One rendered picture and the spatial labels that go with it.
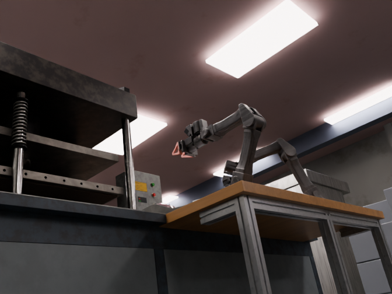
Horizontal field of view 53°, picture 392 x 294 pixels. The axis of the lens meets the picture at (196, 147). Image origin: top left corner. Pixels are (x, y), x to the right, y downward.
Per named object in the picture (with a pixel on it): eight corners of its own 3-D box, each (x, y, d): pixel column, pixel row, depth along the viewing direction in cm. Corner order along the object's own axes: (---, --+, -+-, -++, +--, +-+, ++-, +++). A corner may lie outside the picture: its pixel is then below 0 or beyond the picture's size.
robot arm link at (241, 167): (230, 186, 169) (245, 112, 171) (240, 188, 174) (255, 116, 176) (240, 188, 165) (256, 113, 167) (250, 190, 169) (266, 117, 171)
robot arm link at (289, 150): (238, 154, 210) (286, 135, 218) (235, 160, 218) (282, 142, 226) (249, 174, 205) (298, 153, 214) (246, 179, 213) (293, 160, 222)
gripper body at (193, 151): (178, 141, 197) (189, 135, 192) (193, 145, 204) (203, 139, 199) (181, 153, 194) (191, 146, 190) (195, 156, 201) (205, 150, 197)
